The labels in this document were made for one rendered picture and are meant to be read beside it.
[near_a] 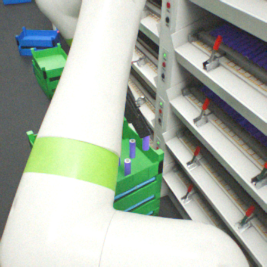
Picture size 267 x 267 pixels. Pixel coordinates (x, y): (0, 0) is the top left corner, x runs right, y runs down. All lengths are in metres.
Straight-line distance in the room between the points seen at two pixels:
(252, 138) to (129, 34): 0.55
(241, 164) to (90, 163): 0.59
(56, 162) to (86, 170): 0.03
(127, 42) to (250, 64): 0.46
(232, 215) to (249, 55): 0.47
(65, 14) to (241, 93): 0.45
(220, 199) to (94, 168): 0.72
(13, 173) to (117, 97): 1.29
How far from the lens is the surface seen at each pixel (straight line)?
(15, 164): 1.70
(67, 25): 0.62
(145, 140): 0.82
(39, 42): 2.67
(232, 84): 0.83
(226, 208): 1.03
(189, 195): 1.24
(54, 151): 0.37
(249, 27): 0.75
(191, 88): 1.09
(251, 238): 0.99
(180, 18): 0.98
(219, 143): 0.93
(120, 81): 0.42
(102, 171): 0.37
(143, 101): 1.40
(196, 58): 0.94
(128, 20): 0.47
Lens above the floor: 1.13
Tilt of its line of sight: 40 degrees down
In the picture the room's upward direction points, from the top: straight up
